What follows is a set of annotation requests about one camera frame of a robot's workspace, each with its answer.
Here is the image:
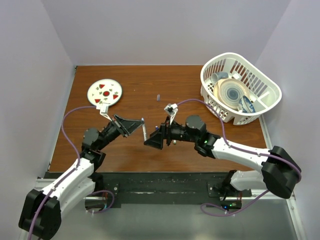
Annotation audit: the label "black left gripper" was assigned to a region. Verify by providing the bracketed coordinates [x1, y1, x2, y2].
[96, 114, 144, 151]

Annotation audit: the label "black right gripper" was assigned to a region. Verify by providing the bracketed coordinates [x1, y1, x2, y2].
[144, 116, 198, 150]

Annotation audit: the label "white blue marker pen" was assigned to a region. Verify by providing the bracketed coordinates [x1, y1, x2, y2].
[141, 117, 147, 142]

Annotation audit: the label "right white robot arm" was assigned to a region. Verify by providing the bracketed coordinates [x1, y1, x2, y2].
[144, 115, 302, 199]

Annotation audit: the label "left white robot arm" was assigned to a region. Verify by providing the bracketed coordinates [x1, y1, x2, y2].
[18, 114, 144, 240]

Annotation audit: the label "white watermelon pattern plate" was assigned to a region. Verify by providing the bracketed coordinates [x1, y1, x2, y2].
[87, 78, 123, 106]

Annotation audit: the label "beige stacked plates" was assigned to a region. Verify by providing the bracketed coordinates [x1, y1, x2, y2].
[213, 78, 250, 110]

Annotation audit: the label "grey blue cup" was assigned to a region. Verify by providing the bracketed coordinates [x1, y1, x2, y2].
[210, 71, 229, 85]

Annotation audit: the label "blue white patterned bowl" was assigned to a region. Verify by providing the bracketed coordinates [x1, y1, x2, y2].
[237, 95, 256, 113]

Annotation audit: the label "white plastic dish basket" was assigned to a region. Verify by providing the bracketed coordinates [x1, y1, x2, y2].
[200, 52, 282, 126]

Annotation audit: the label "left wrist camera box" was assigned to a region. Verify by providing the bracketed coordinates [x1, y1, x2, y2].
[96, 102, 112, 121]

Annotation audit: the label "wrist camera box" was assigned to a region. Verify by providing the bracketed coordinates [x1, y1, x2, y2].
[96, 102, 112, 121]
[164, 103, 178, 125]

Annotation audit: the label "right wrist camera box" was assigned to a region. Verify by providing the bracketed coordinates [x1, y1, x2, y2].
[164, 103, 178, 125]

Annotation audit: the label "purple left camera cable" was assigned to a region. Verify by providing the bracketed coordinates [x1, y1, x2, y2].
[61, 105, 99, 161]

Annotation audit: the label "purple camera cable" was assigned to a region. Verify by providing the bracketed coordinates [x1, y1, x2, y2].
[176, 98, 276, 156]
[61, 105, 99, 161]

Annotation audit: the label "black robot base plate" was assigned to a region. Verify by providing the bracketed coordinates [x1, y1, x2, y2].
[90, 172, 252, 208]

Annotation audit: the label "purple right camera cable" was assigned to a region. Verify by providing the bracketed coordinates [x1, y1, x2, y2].
[176, 98, 276, 156]

